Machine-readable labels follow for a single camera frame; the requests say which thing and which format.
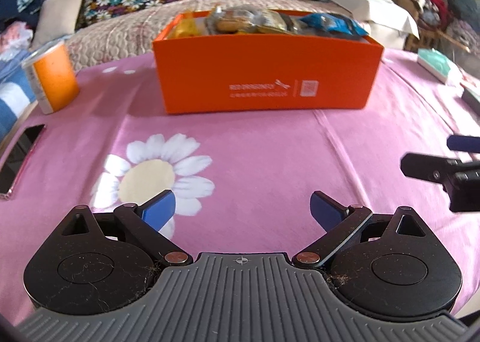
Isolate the blue black snack packet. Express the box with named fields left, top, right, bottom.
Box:
left=300, top=13, right=370, bottom=36

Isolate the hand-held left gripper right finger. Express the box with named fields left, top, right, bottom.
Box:
left=292, top=191, right=431, bottom=268

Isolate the white orange pastry packet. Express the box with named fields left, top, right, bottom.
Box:
left=205, top=6, right=271, bottom=34

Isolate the pile of clothes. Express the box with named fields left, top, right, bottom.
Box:
left=0, top=0, right=42, bottom=50

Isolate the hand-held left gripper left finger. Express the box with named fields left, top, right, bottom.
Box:
left=56, top=190, right=194, bottom=267

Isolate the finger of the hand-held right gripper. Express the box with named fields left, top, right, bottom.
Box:
left=447, top=135, right=480, bottom=151
left=400, top=153, right=465, bottom=187

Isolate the teal tissue pack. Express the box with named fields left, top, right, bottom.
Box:
left=417, top=49, right=462, bottom=84

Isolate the long black box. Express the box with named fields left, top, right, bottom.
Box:
left=462, top=87, right=480, bottom=114

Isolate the pink tablecloth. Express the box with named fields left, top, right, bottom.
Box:
left=0, top=48, right=480, bottom=313

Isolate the smartphone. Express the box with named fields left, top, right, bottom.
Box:
left=0, top=124, right=46, bottom=200

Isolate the orange canister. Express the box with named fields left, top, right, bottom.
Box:
left=22, top=39, right=80, bottom=115

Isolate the quilted sofa cover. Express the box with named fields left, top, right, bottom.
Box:
left=67, top=0, right=338, bottom=65

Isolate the dark clothes heap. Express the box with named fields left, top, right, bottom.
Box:
left=446, top=0, right=480, bottom=61

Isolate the beige cushion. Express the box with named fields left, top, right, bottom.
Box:
left=32, top=0, right=89, bottom=50

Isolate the blue striped bedding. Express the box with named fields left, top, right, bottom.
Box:
left=0, top=50, right=38, bottom=140

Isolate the white box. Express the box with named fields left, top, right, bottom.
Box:
left=322, top=0, right=419, bottom=50

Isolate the orange cardboard box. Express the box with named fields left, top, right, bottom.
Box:
left=152, top=10, right=385, bottom=115

